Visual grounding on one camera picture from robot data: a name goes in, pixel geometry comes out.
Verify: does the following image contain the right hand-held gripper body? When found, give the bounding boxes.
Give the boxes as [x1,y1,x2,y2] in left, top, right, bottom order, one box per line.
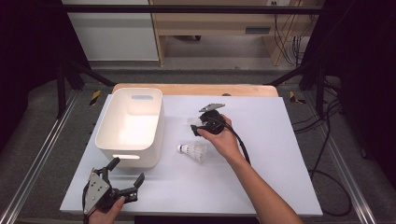
[199,103,227,135]

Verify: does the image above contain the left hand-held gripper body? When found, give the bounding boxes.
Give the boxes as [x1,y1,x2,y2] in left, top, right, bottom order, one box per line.
[82,167,139,217]

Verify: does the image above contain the white plastic storage bin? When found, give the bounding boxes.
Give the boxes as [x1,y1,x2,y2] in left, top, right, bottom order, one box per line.
[94,87,166,169]

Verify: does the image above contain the person's right hand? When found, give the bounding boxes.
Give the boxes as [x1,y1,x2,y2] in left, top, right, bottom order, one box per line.
[197,113,247,162]

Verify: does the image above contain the person's left hand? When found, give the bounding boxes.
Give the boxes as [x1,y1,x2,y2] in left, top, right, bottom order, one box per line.
[88,195,127,224]

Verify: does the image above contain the wooden table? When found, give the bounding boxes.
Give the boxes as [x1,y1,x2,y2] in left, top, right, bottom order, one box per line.
[111,83,279,98]

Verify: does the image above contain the white table board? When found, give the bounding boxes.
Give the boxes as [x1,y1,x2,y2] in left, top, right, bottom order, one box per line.
[59,94,324,217]

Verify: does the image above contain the yellow black floor tape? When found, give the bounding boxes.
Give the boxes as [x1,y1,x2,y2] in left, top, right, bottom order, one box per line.
[89,90,102,106]
[289,91,306,105]

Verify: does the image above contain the light wooden desk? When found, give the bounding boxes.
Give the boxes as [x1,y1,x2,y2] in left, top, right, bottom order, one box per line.
[148,0,325,67]

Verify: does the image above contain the black horizontal bar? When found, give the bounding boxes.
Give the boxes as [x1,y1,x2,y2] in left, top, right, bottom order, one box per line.
[46,4,331,15]

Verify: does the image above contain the white cabinet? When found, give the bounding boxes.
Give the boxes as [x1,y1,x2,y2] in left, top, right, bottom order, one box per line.
[62,0,160,62]

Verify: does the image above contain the dark curtain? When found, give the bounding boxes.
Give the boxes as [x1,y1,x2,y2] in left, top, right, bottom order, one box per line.
[306,0,396,181]
[0,0,92,150]

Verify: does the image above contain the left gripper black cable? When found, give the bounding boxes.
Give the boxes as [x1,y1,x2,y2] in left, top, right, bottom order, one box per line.
[81,182,91,224]

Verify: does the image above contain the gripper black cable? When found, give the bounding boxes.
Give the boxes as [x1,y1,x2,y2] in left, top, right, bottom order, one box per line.
[208,116,251,165]
[81,182,91,224]

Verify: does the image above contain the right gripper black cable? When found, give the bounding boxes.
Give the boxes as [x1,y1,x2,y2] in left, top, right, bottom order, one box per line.
[208,116,251,165]

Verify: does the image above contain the aluminium floor rail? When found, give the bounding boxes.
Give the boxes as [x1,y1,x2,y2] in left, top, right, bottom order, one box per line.
[0,90,80,224]
[303,91,377,224]

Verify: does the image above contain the black metal frame stand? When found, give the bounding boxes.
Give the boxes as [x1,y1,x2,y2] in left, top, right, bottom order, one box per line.
[55,59,116,119]
[264,59,328,118]

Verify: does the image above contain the black floor cable bundle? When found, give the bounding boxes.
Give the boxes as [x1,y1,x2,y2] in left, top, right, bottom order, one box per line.
[292,78,344,134]

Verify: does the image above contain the hanging black desk cables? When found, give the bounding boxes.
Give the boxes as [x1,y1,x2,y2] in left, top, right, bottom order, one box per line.
[272,3,312,67]

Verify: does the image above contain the looped black floor cable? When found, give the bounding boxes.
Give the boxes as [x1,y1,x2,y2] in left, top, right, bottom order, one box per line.
[307,105,353,217]

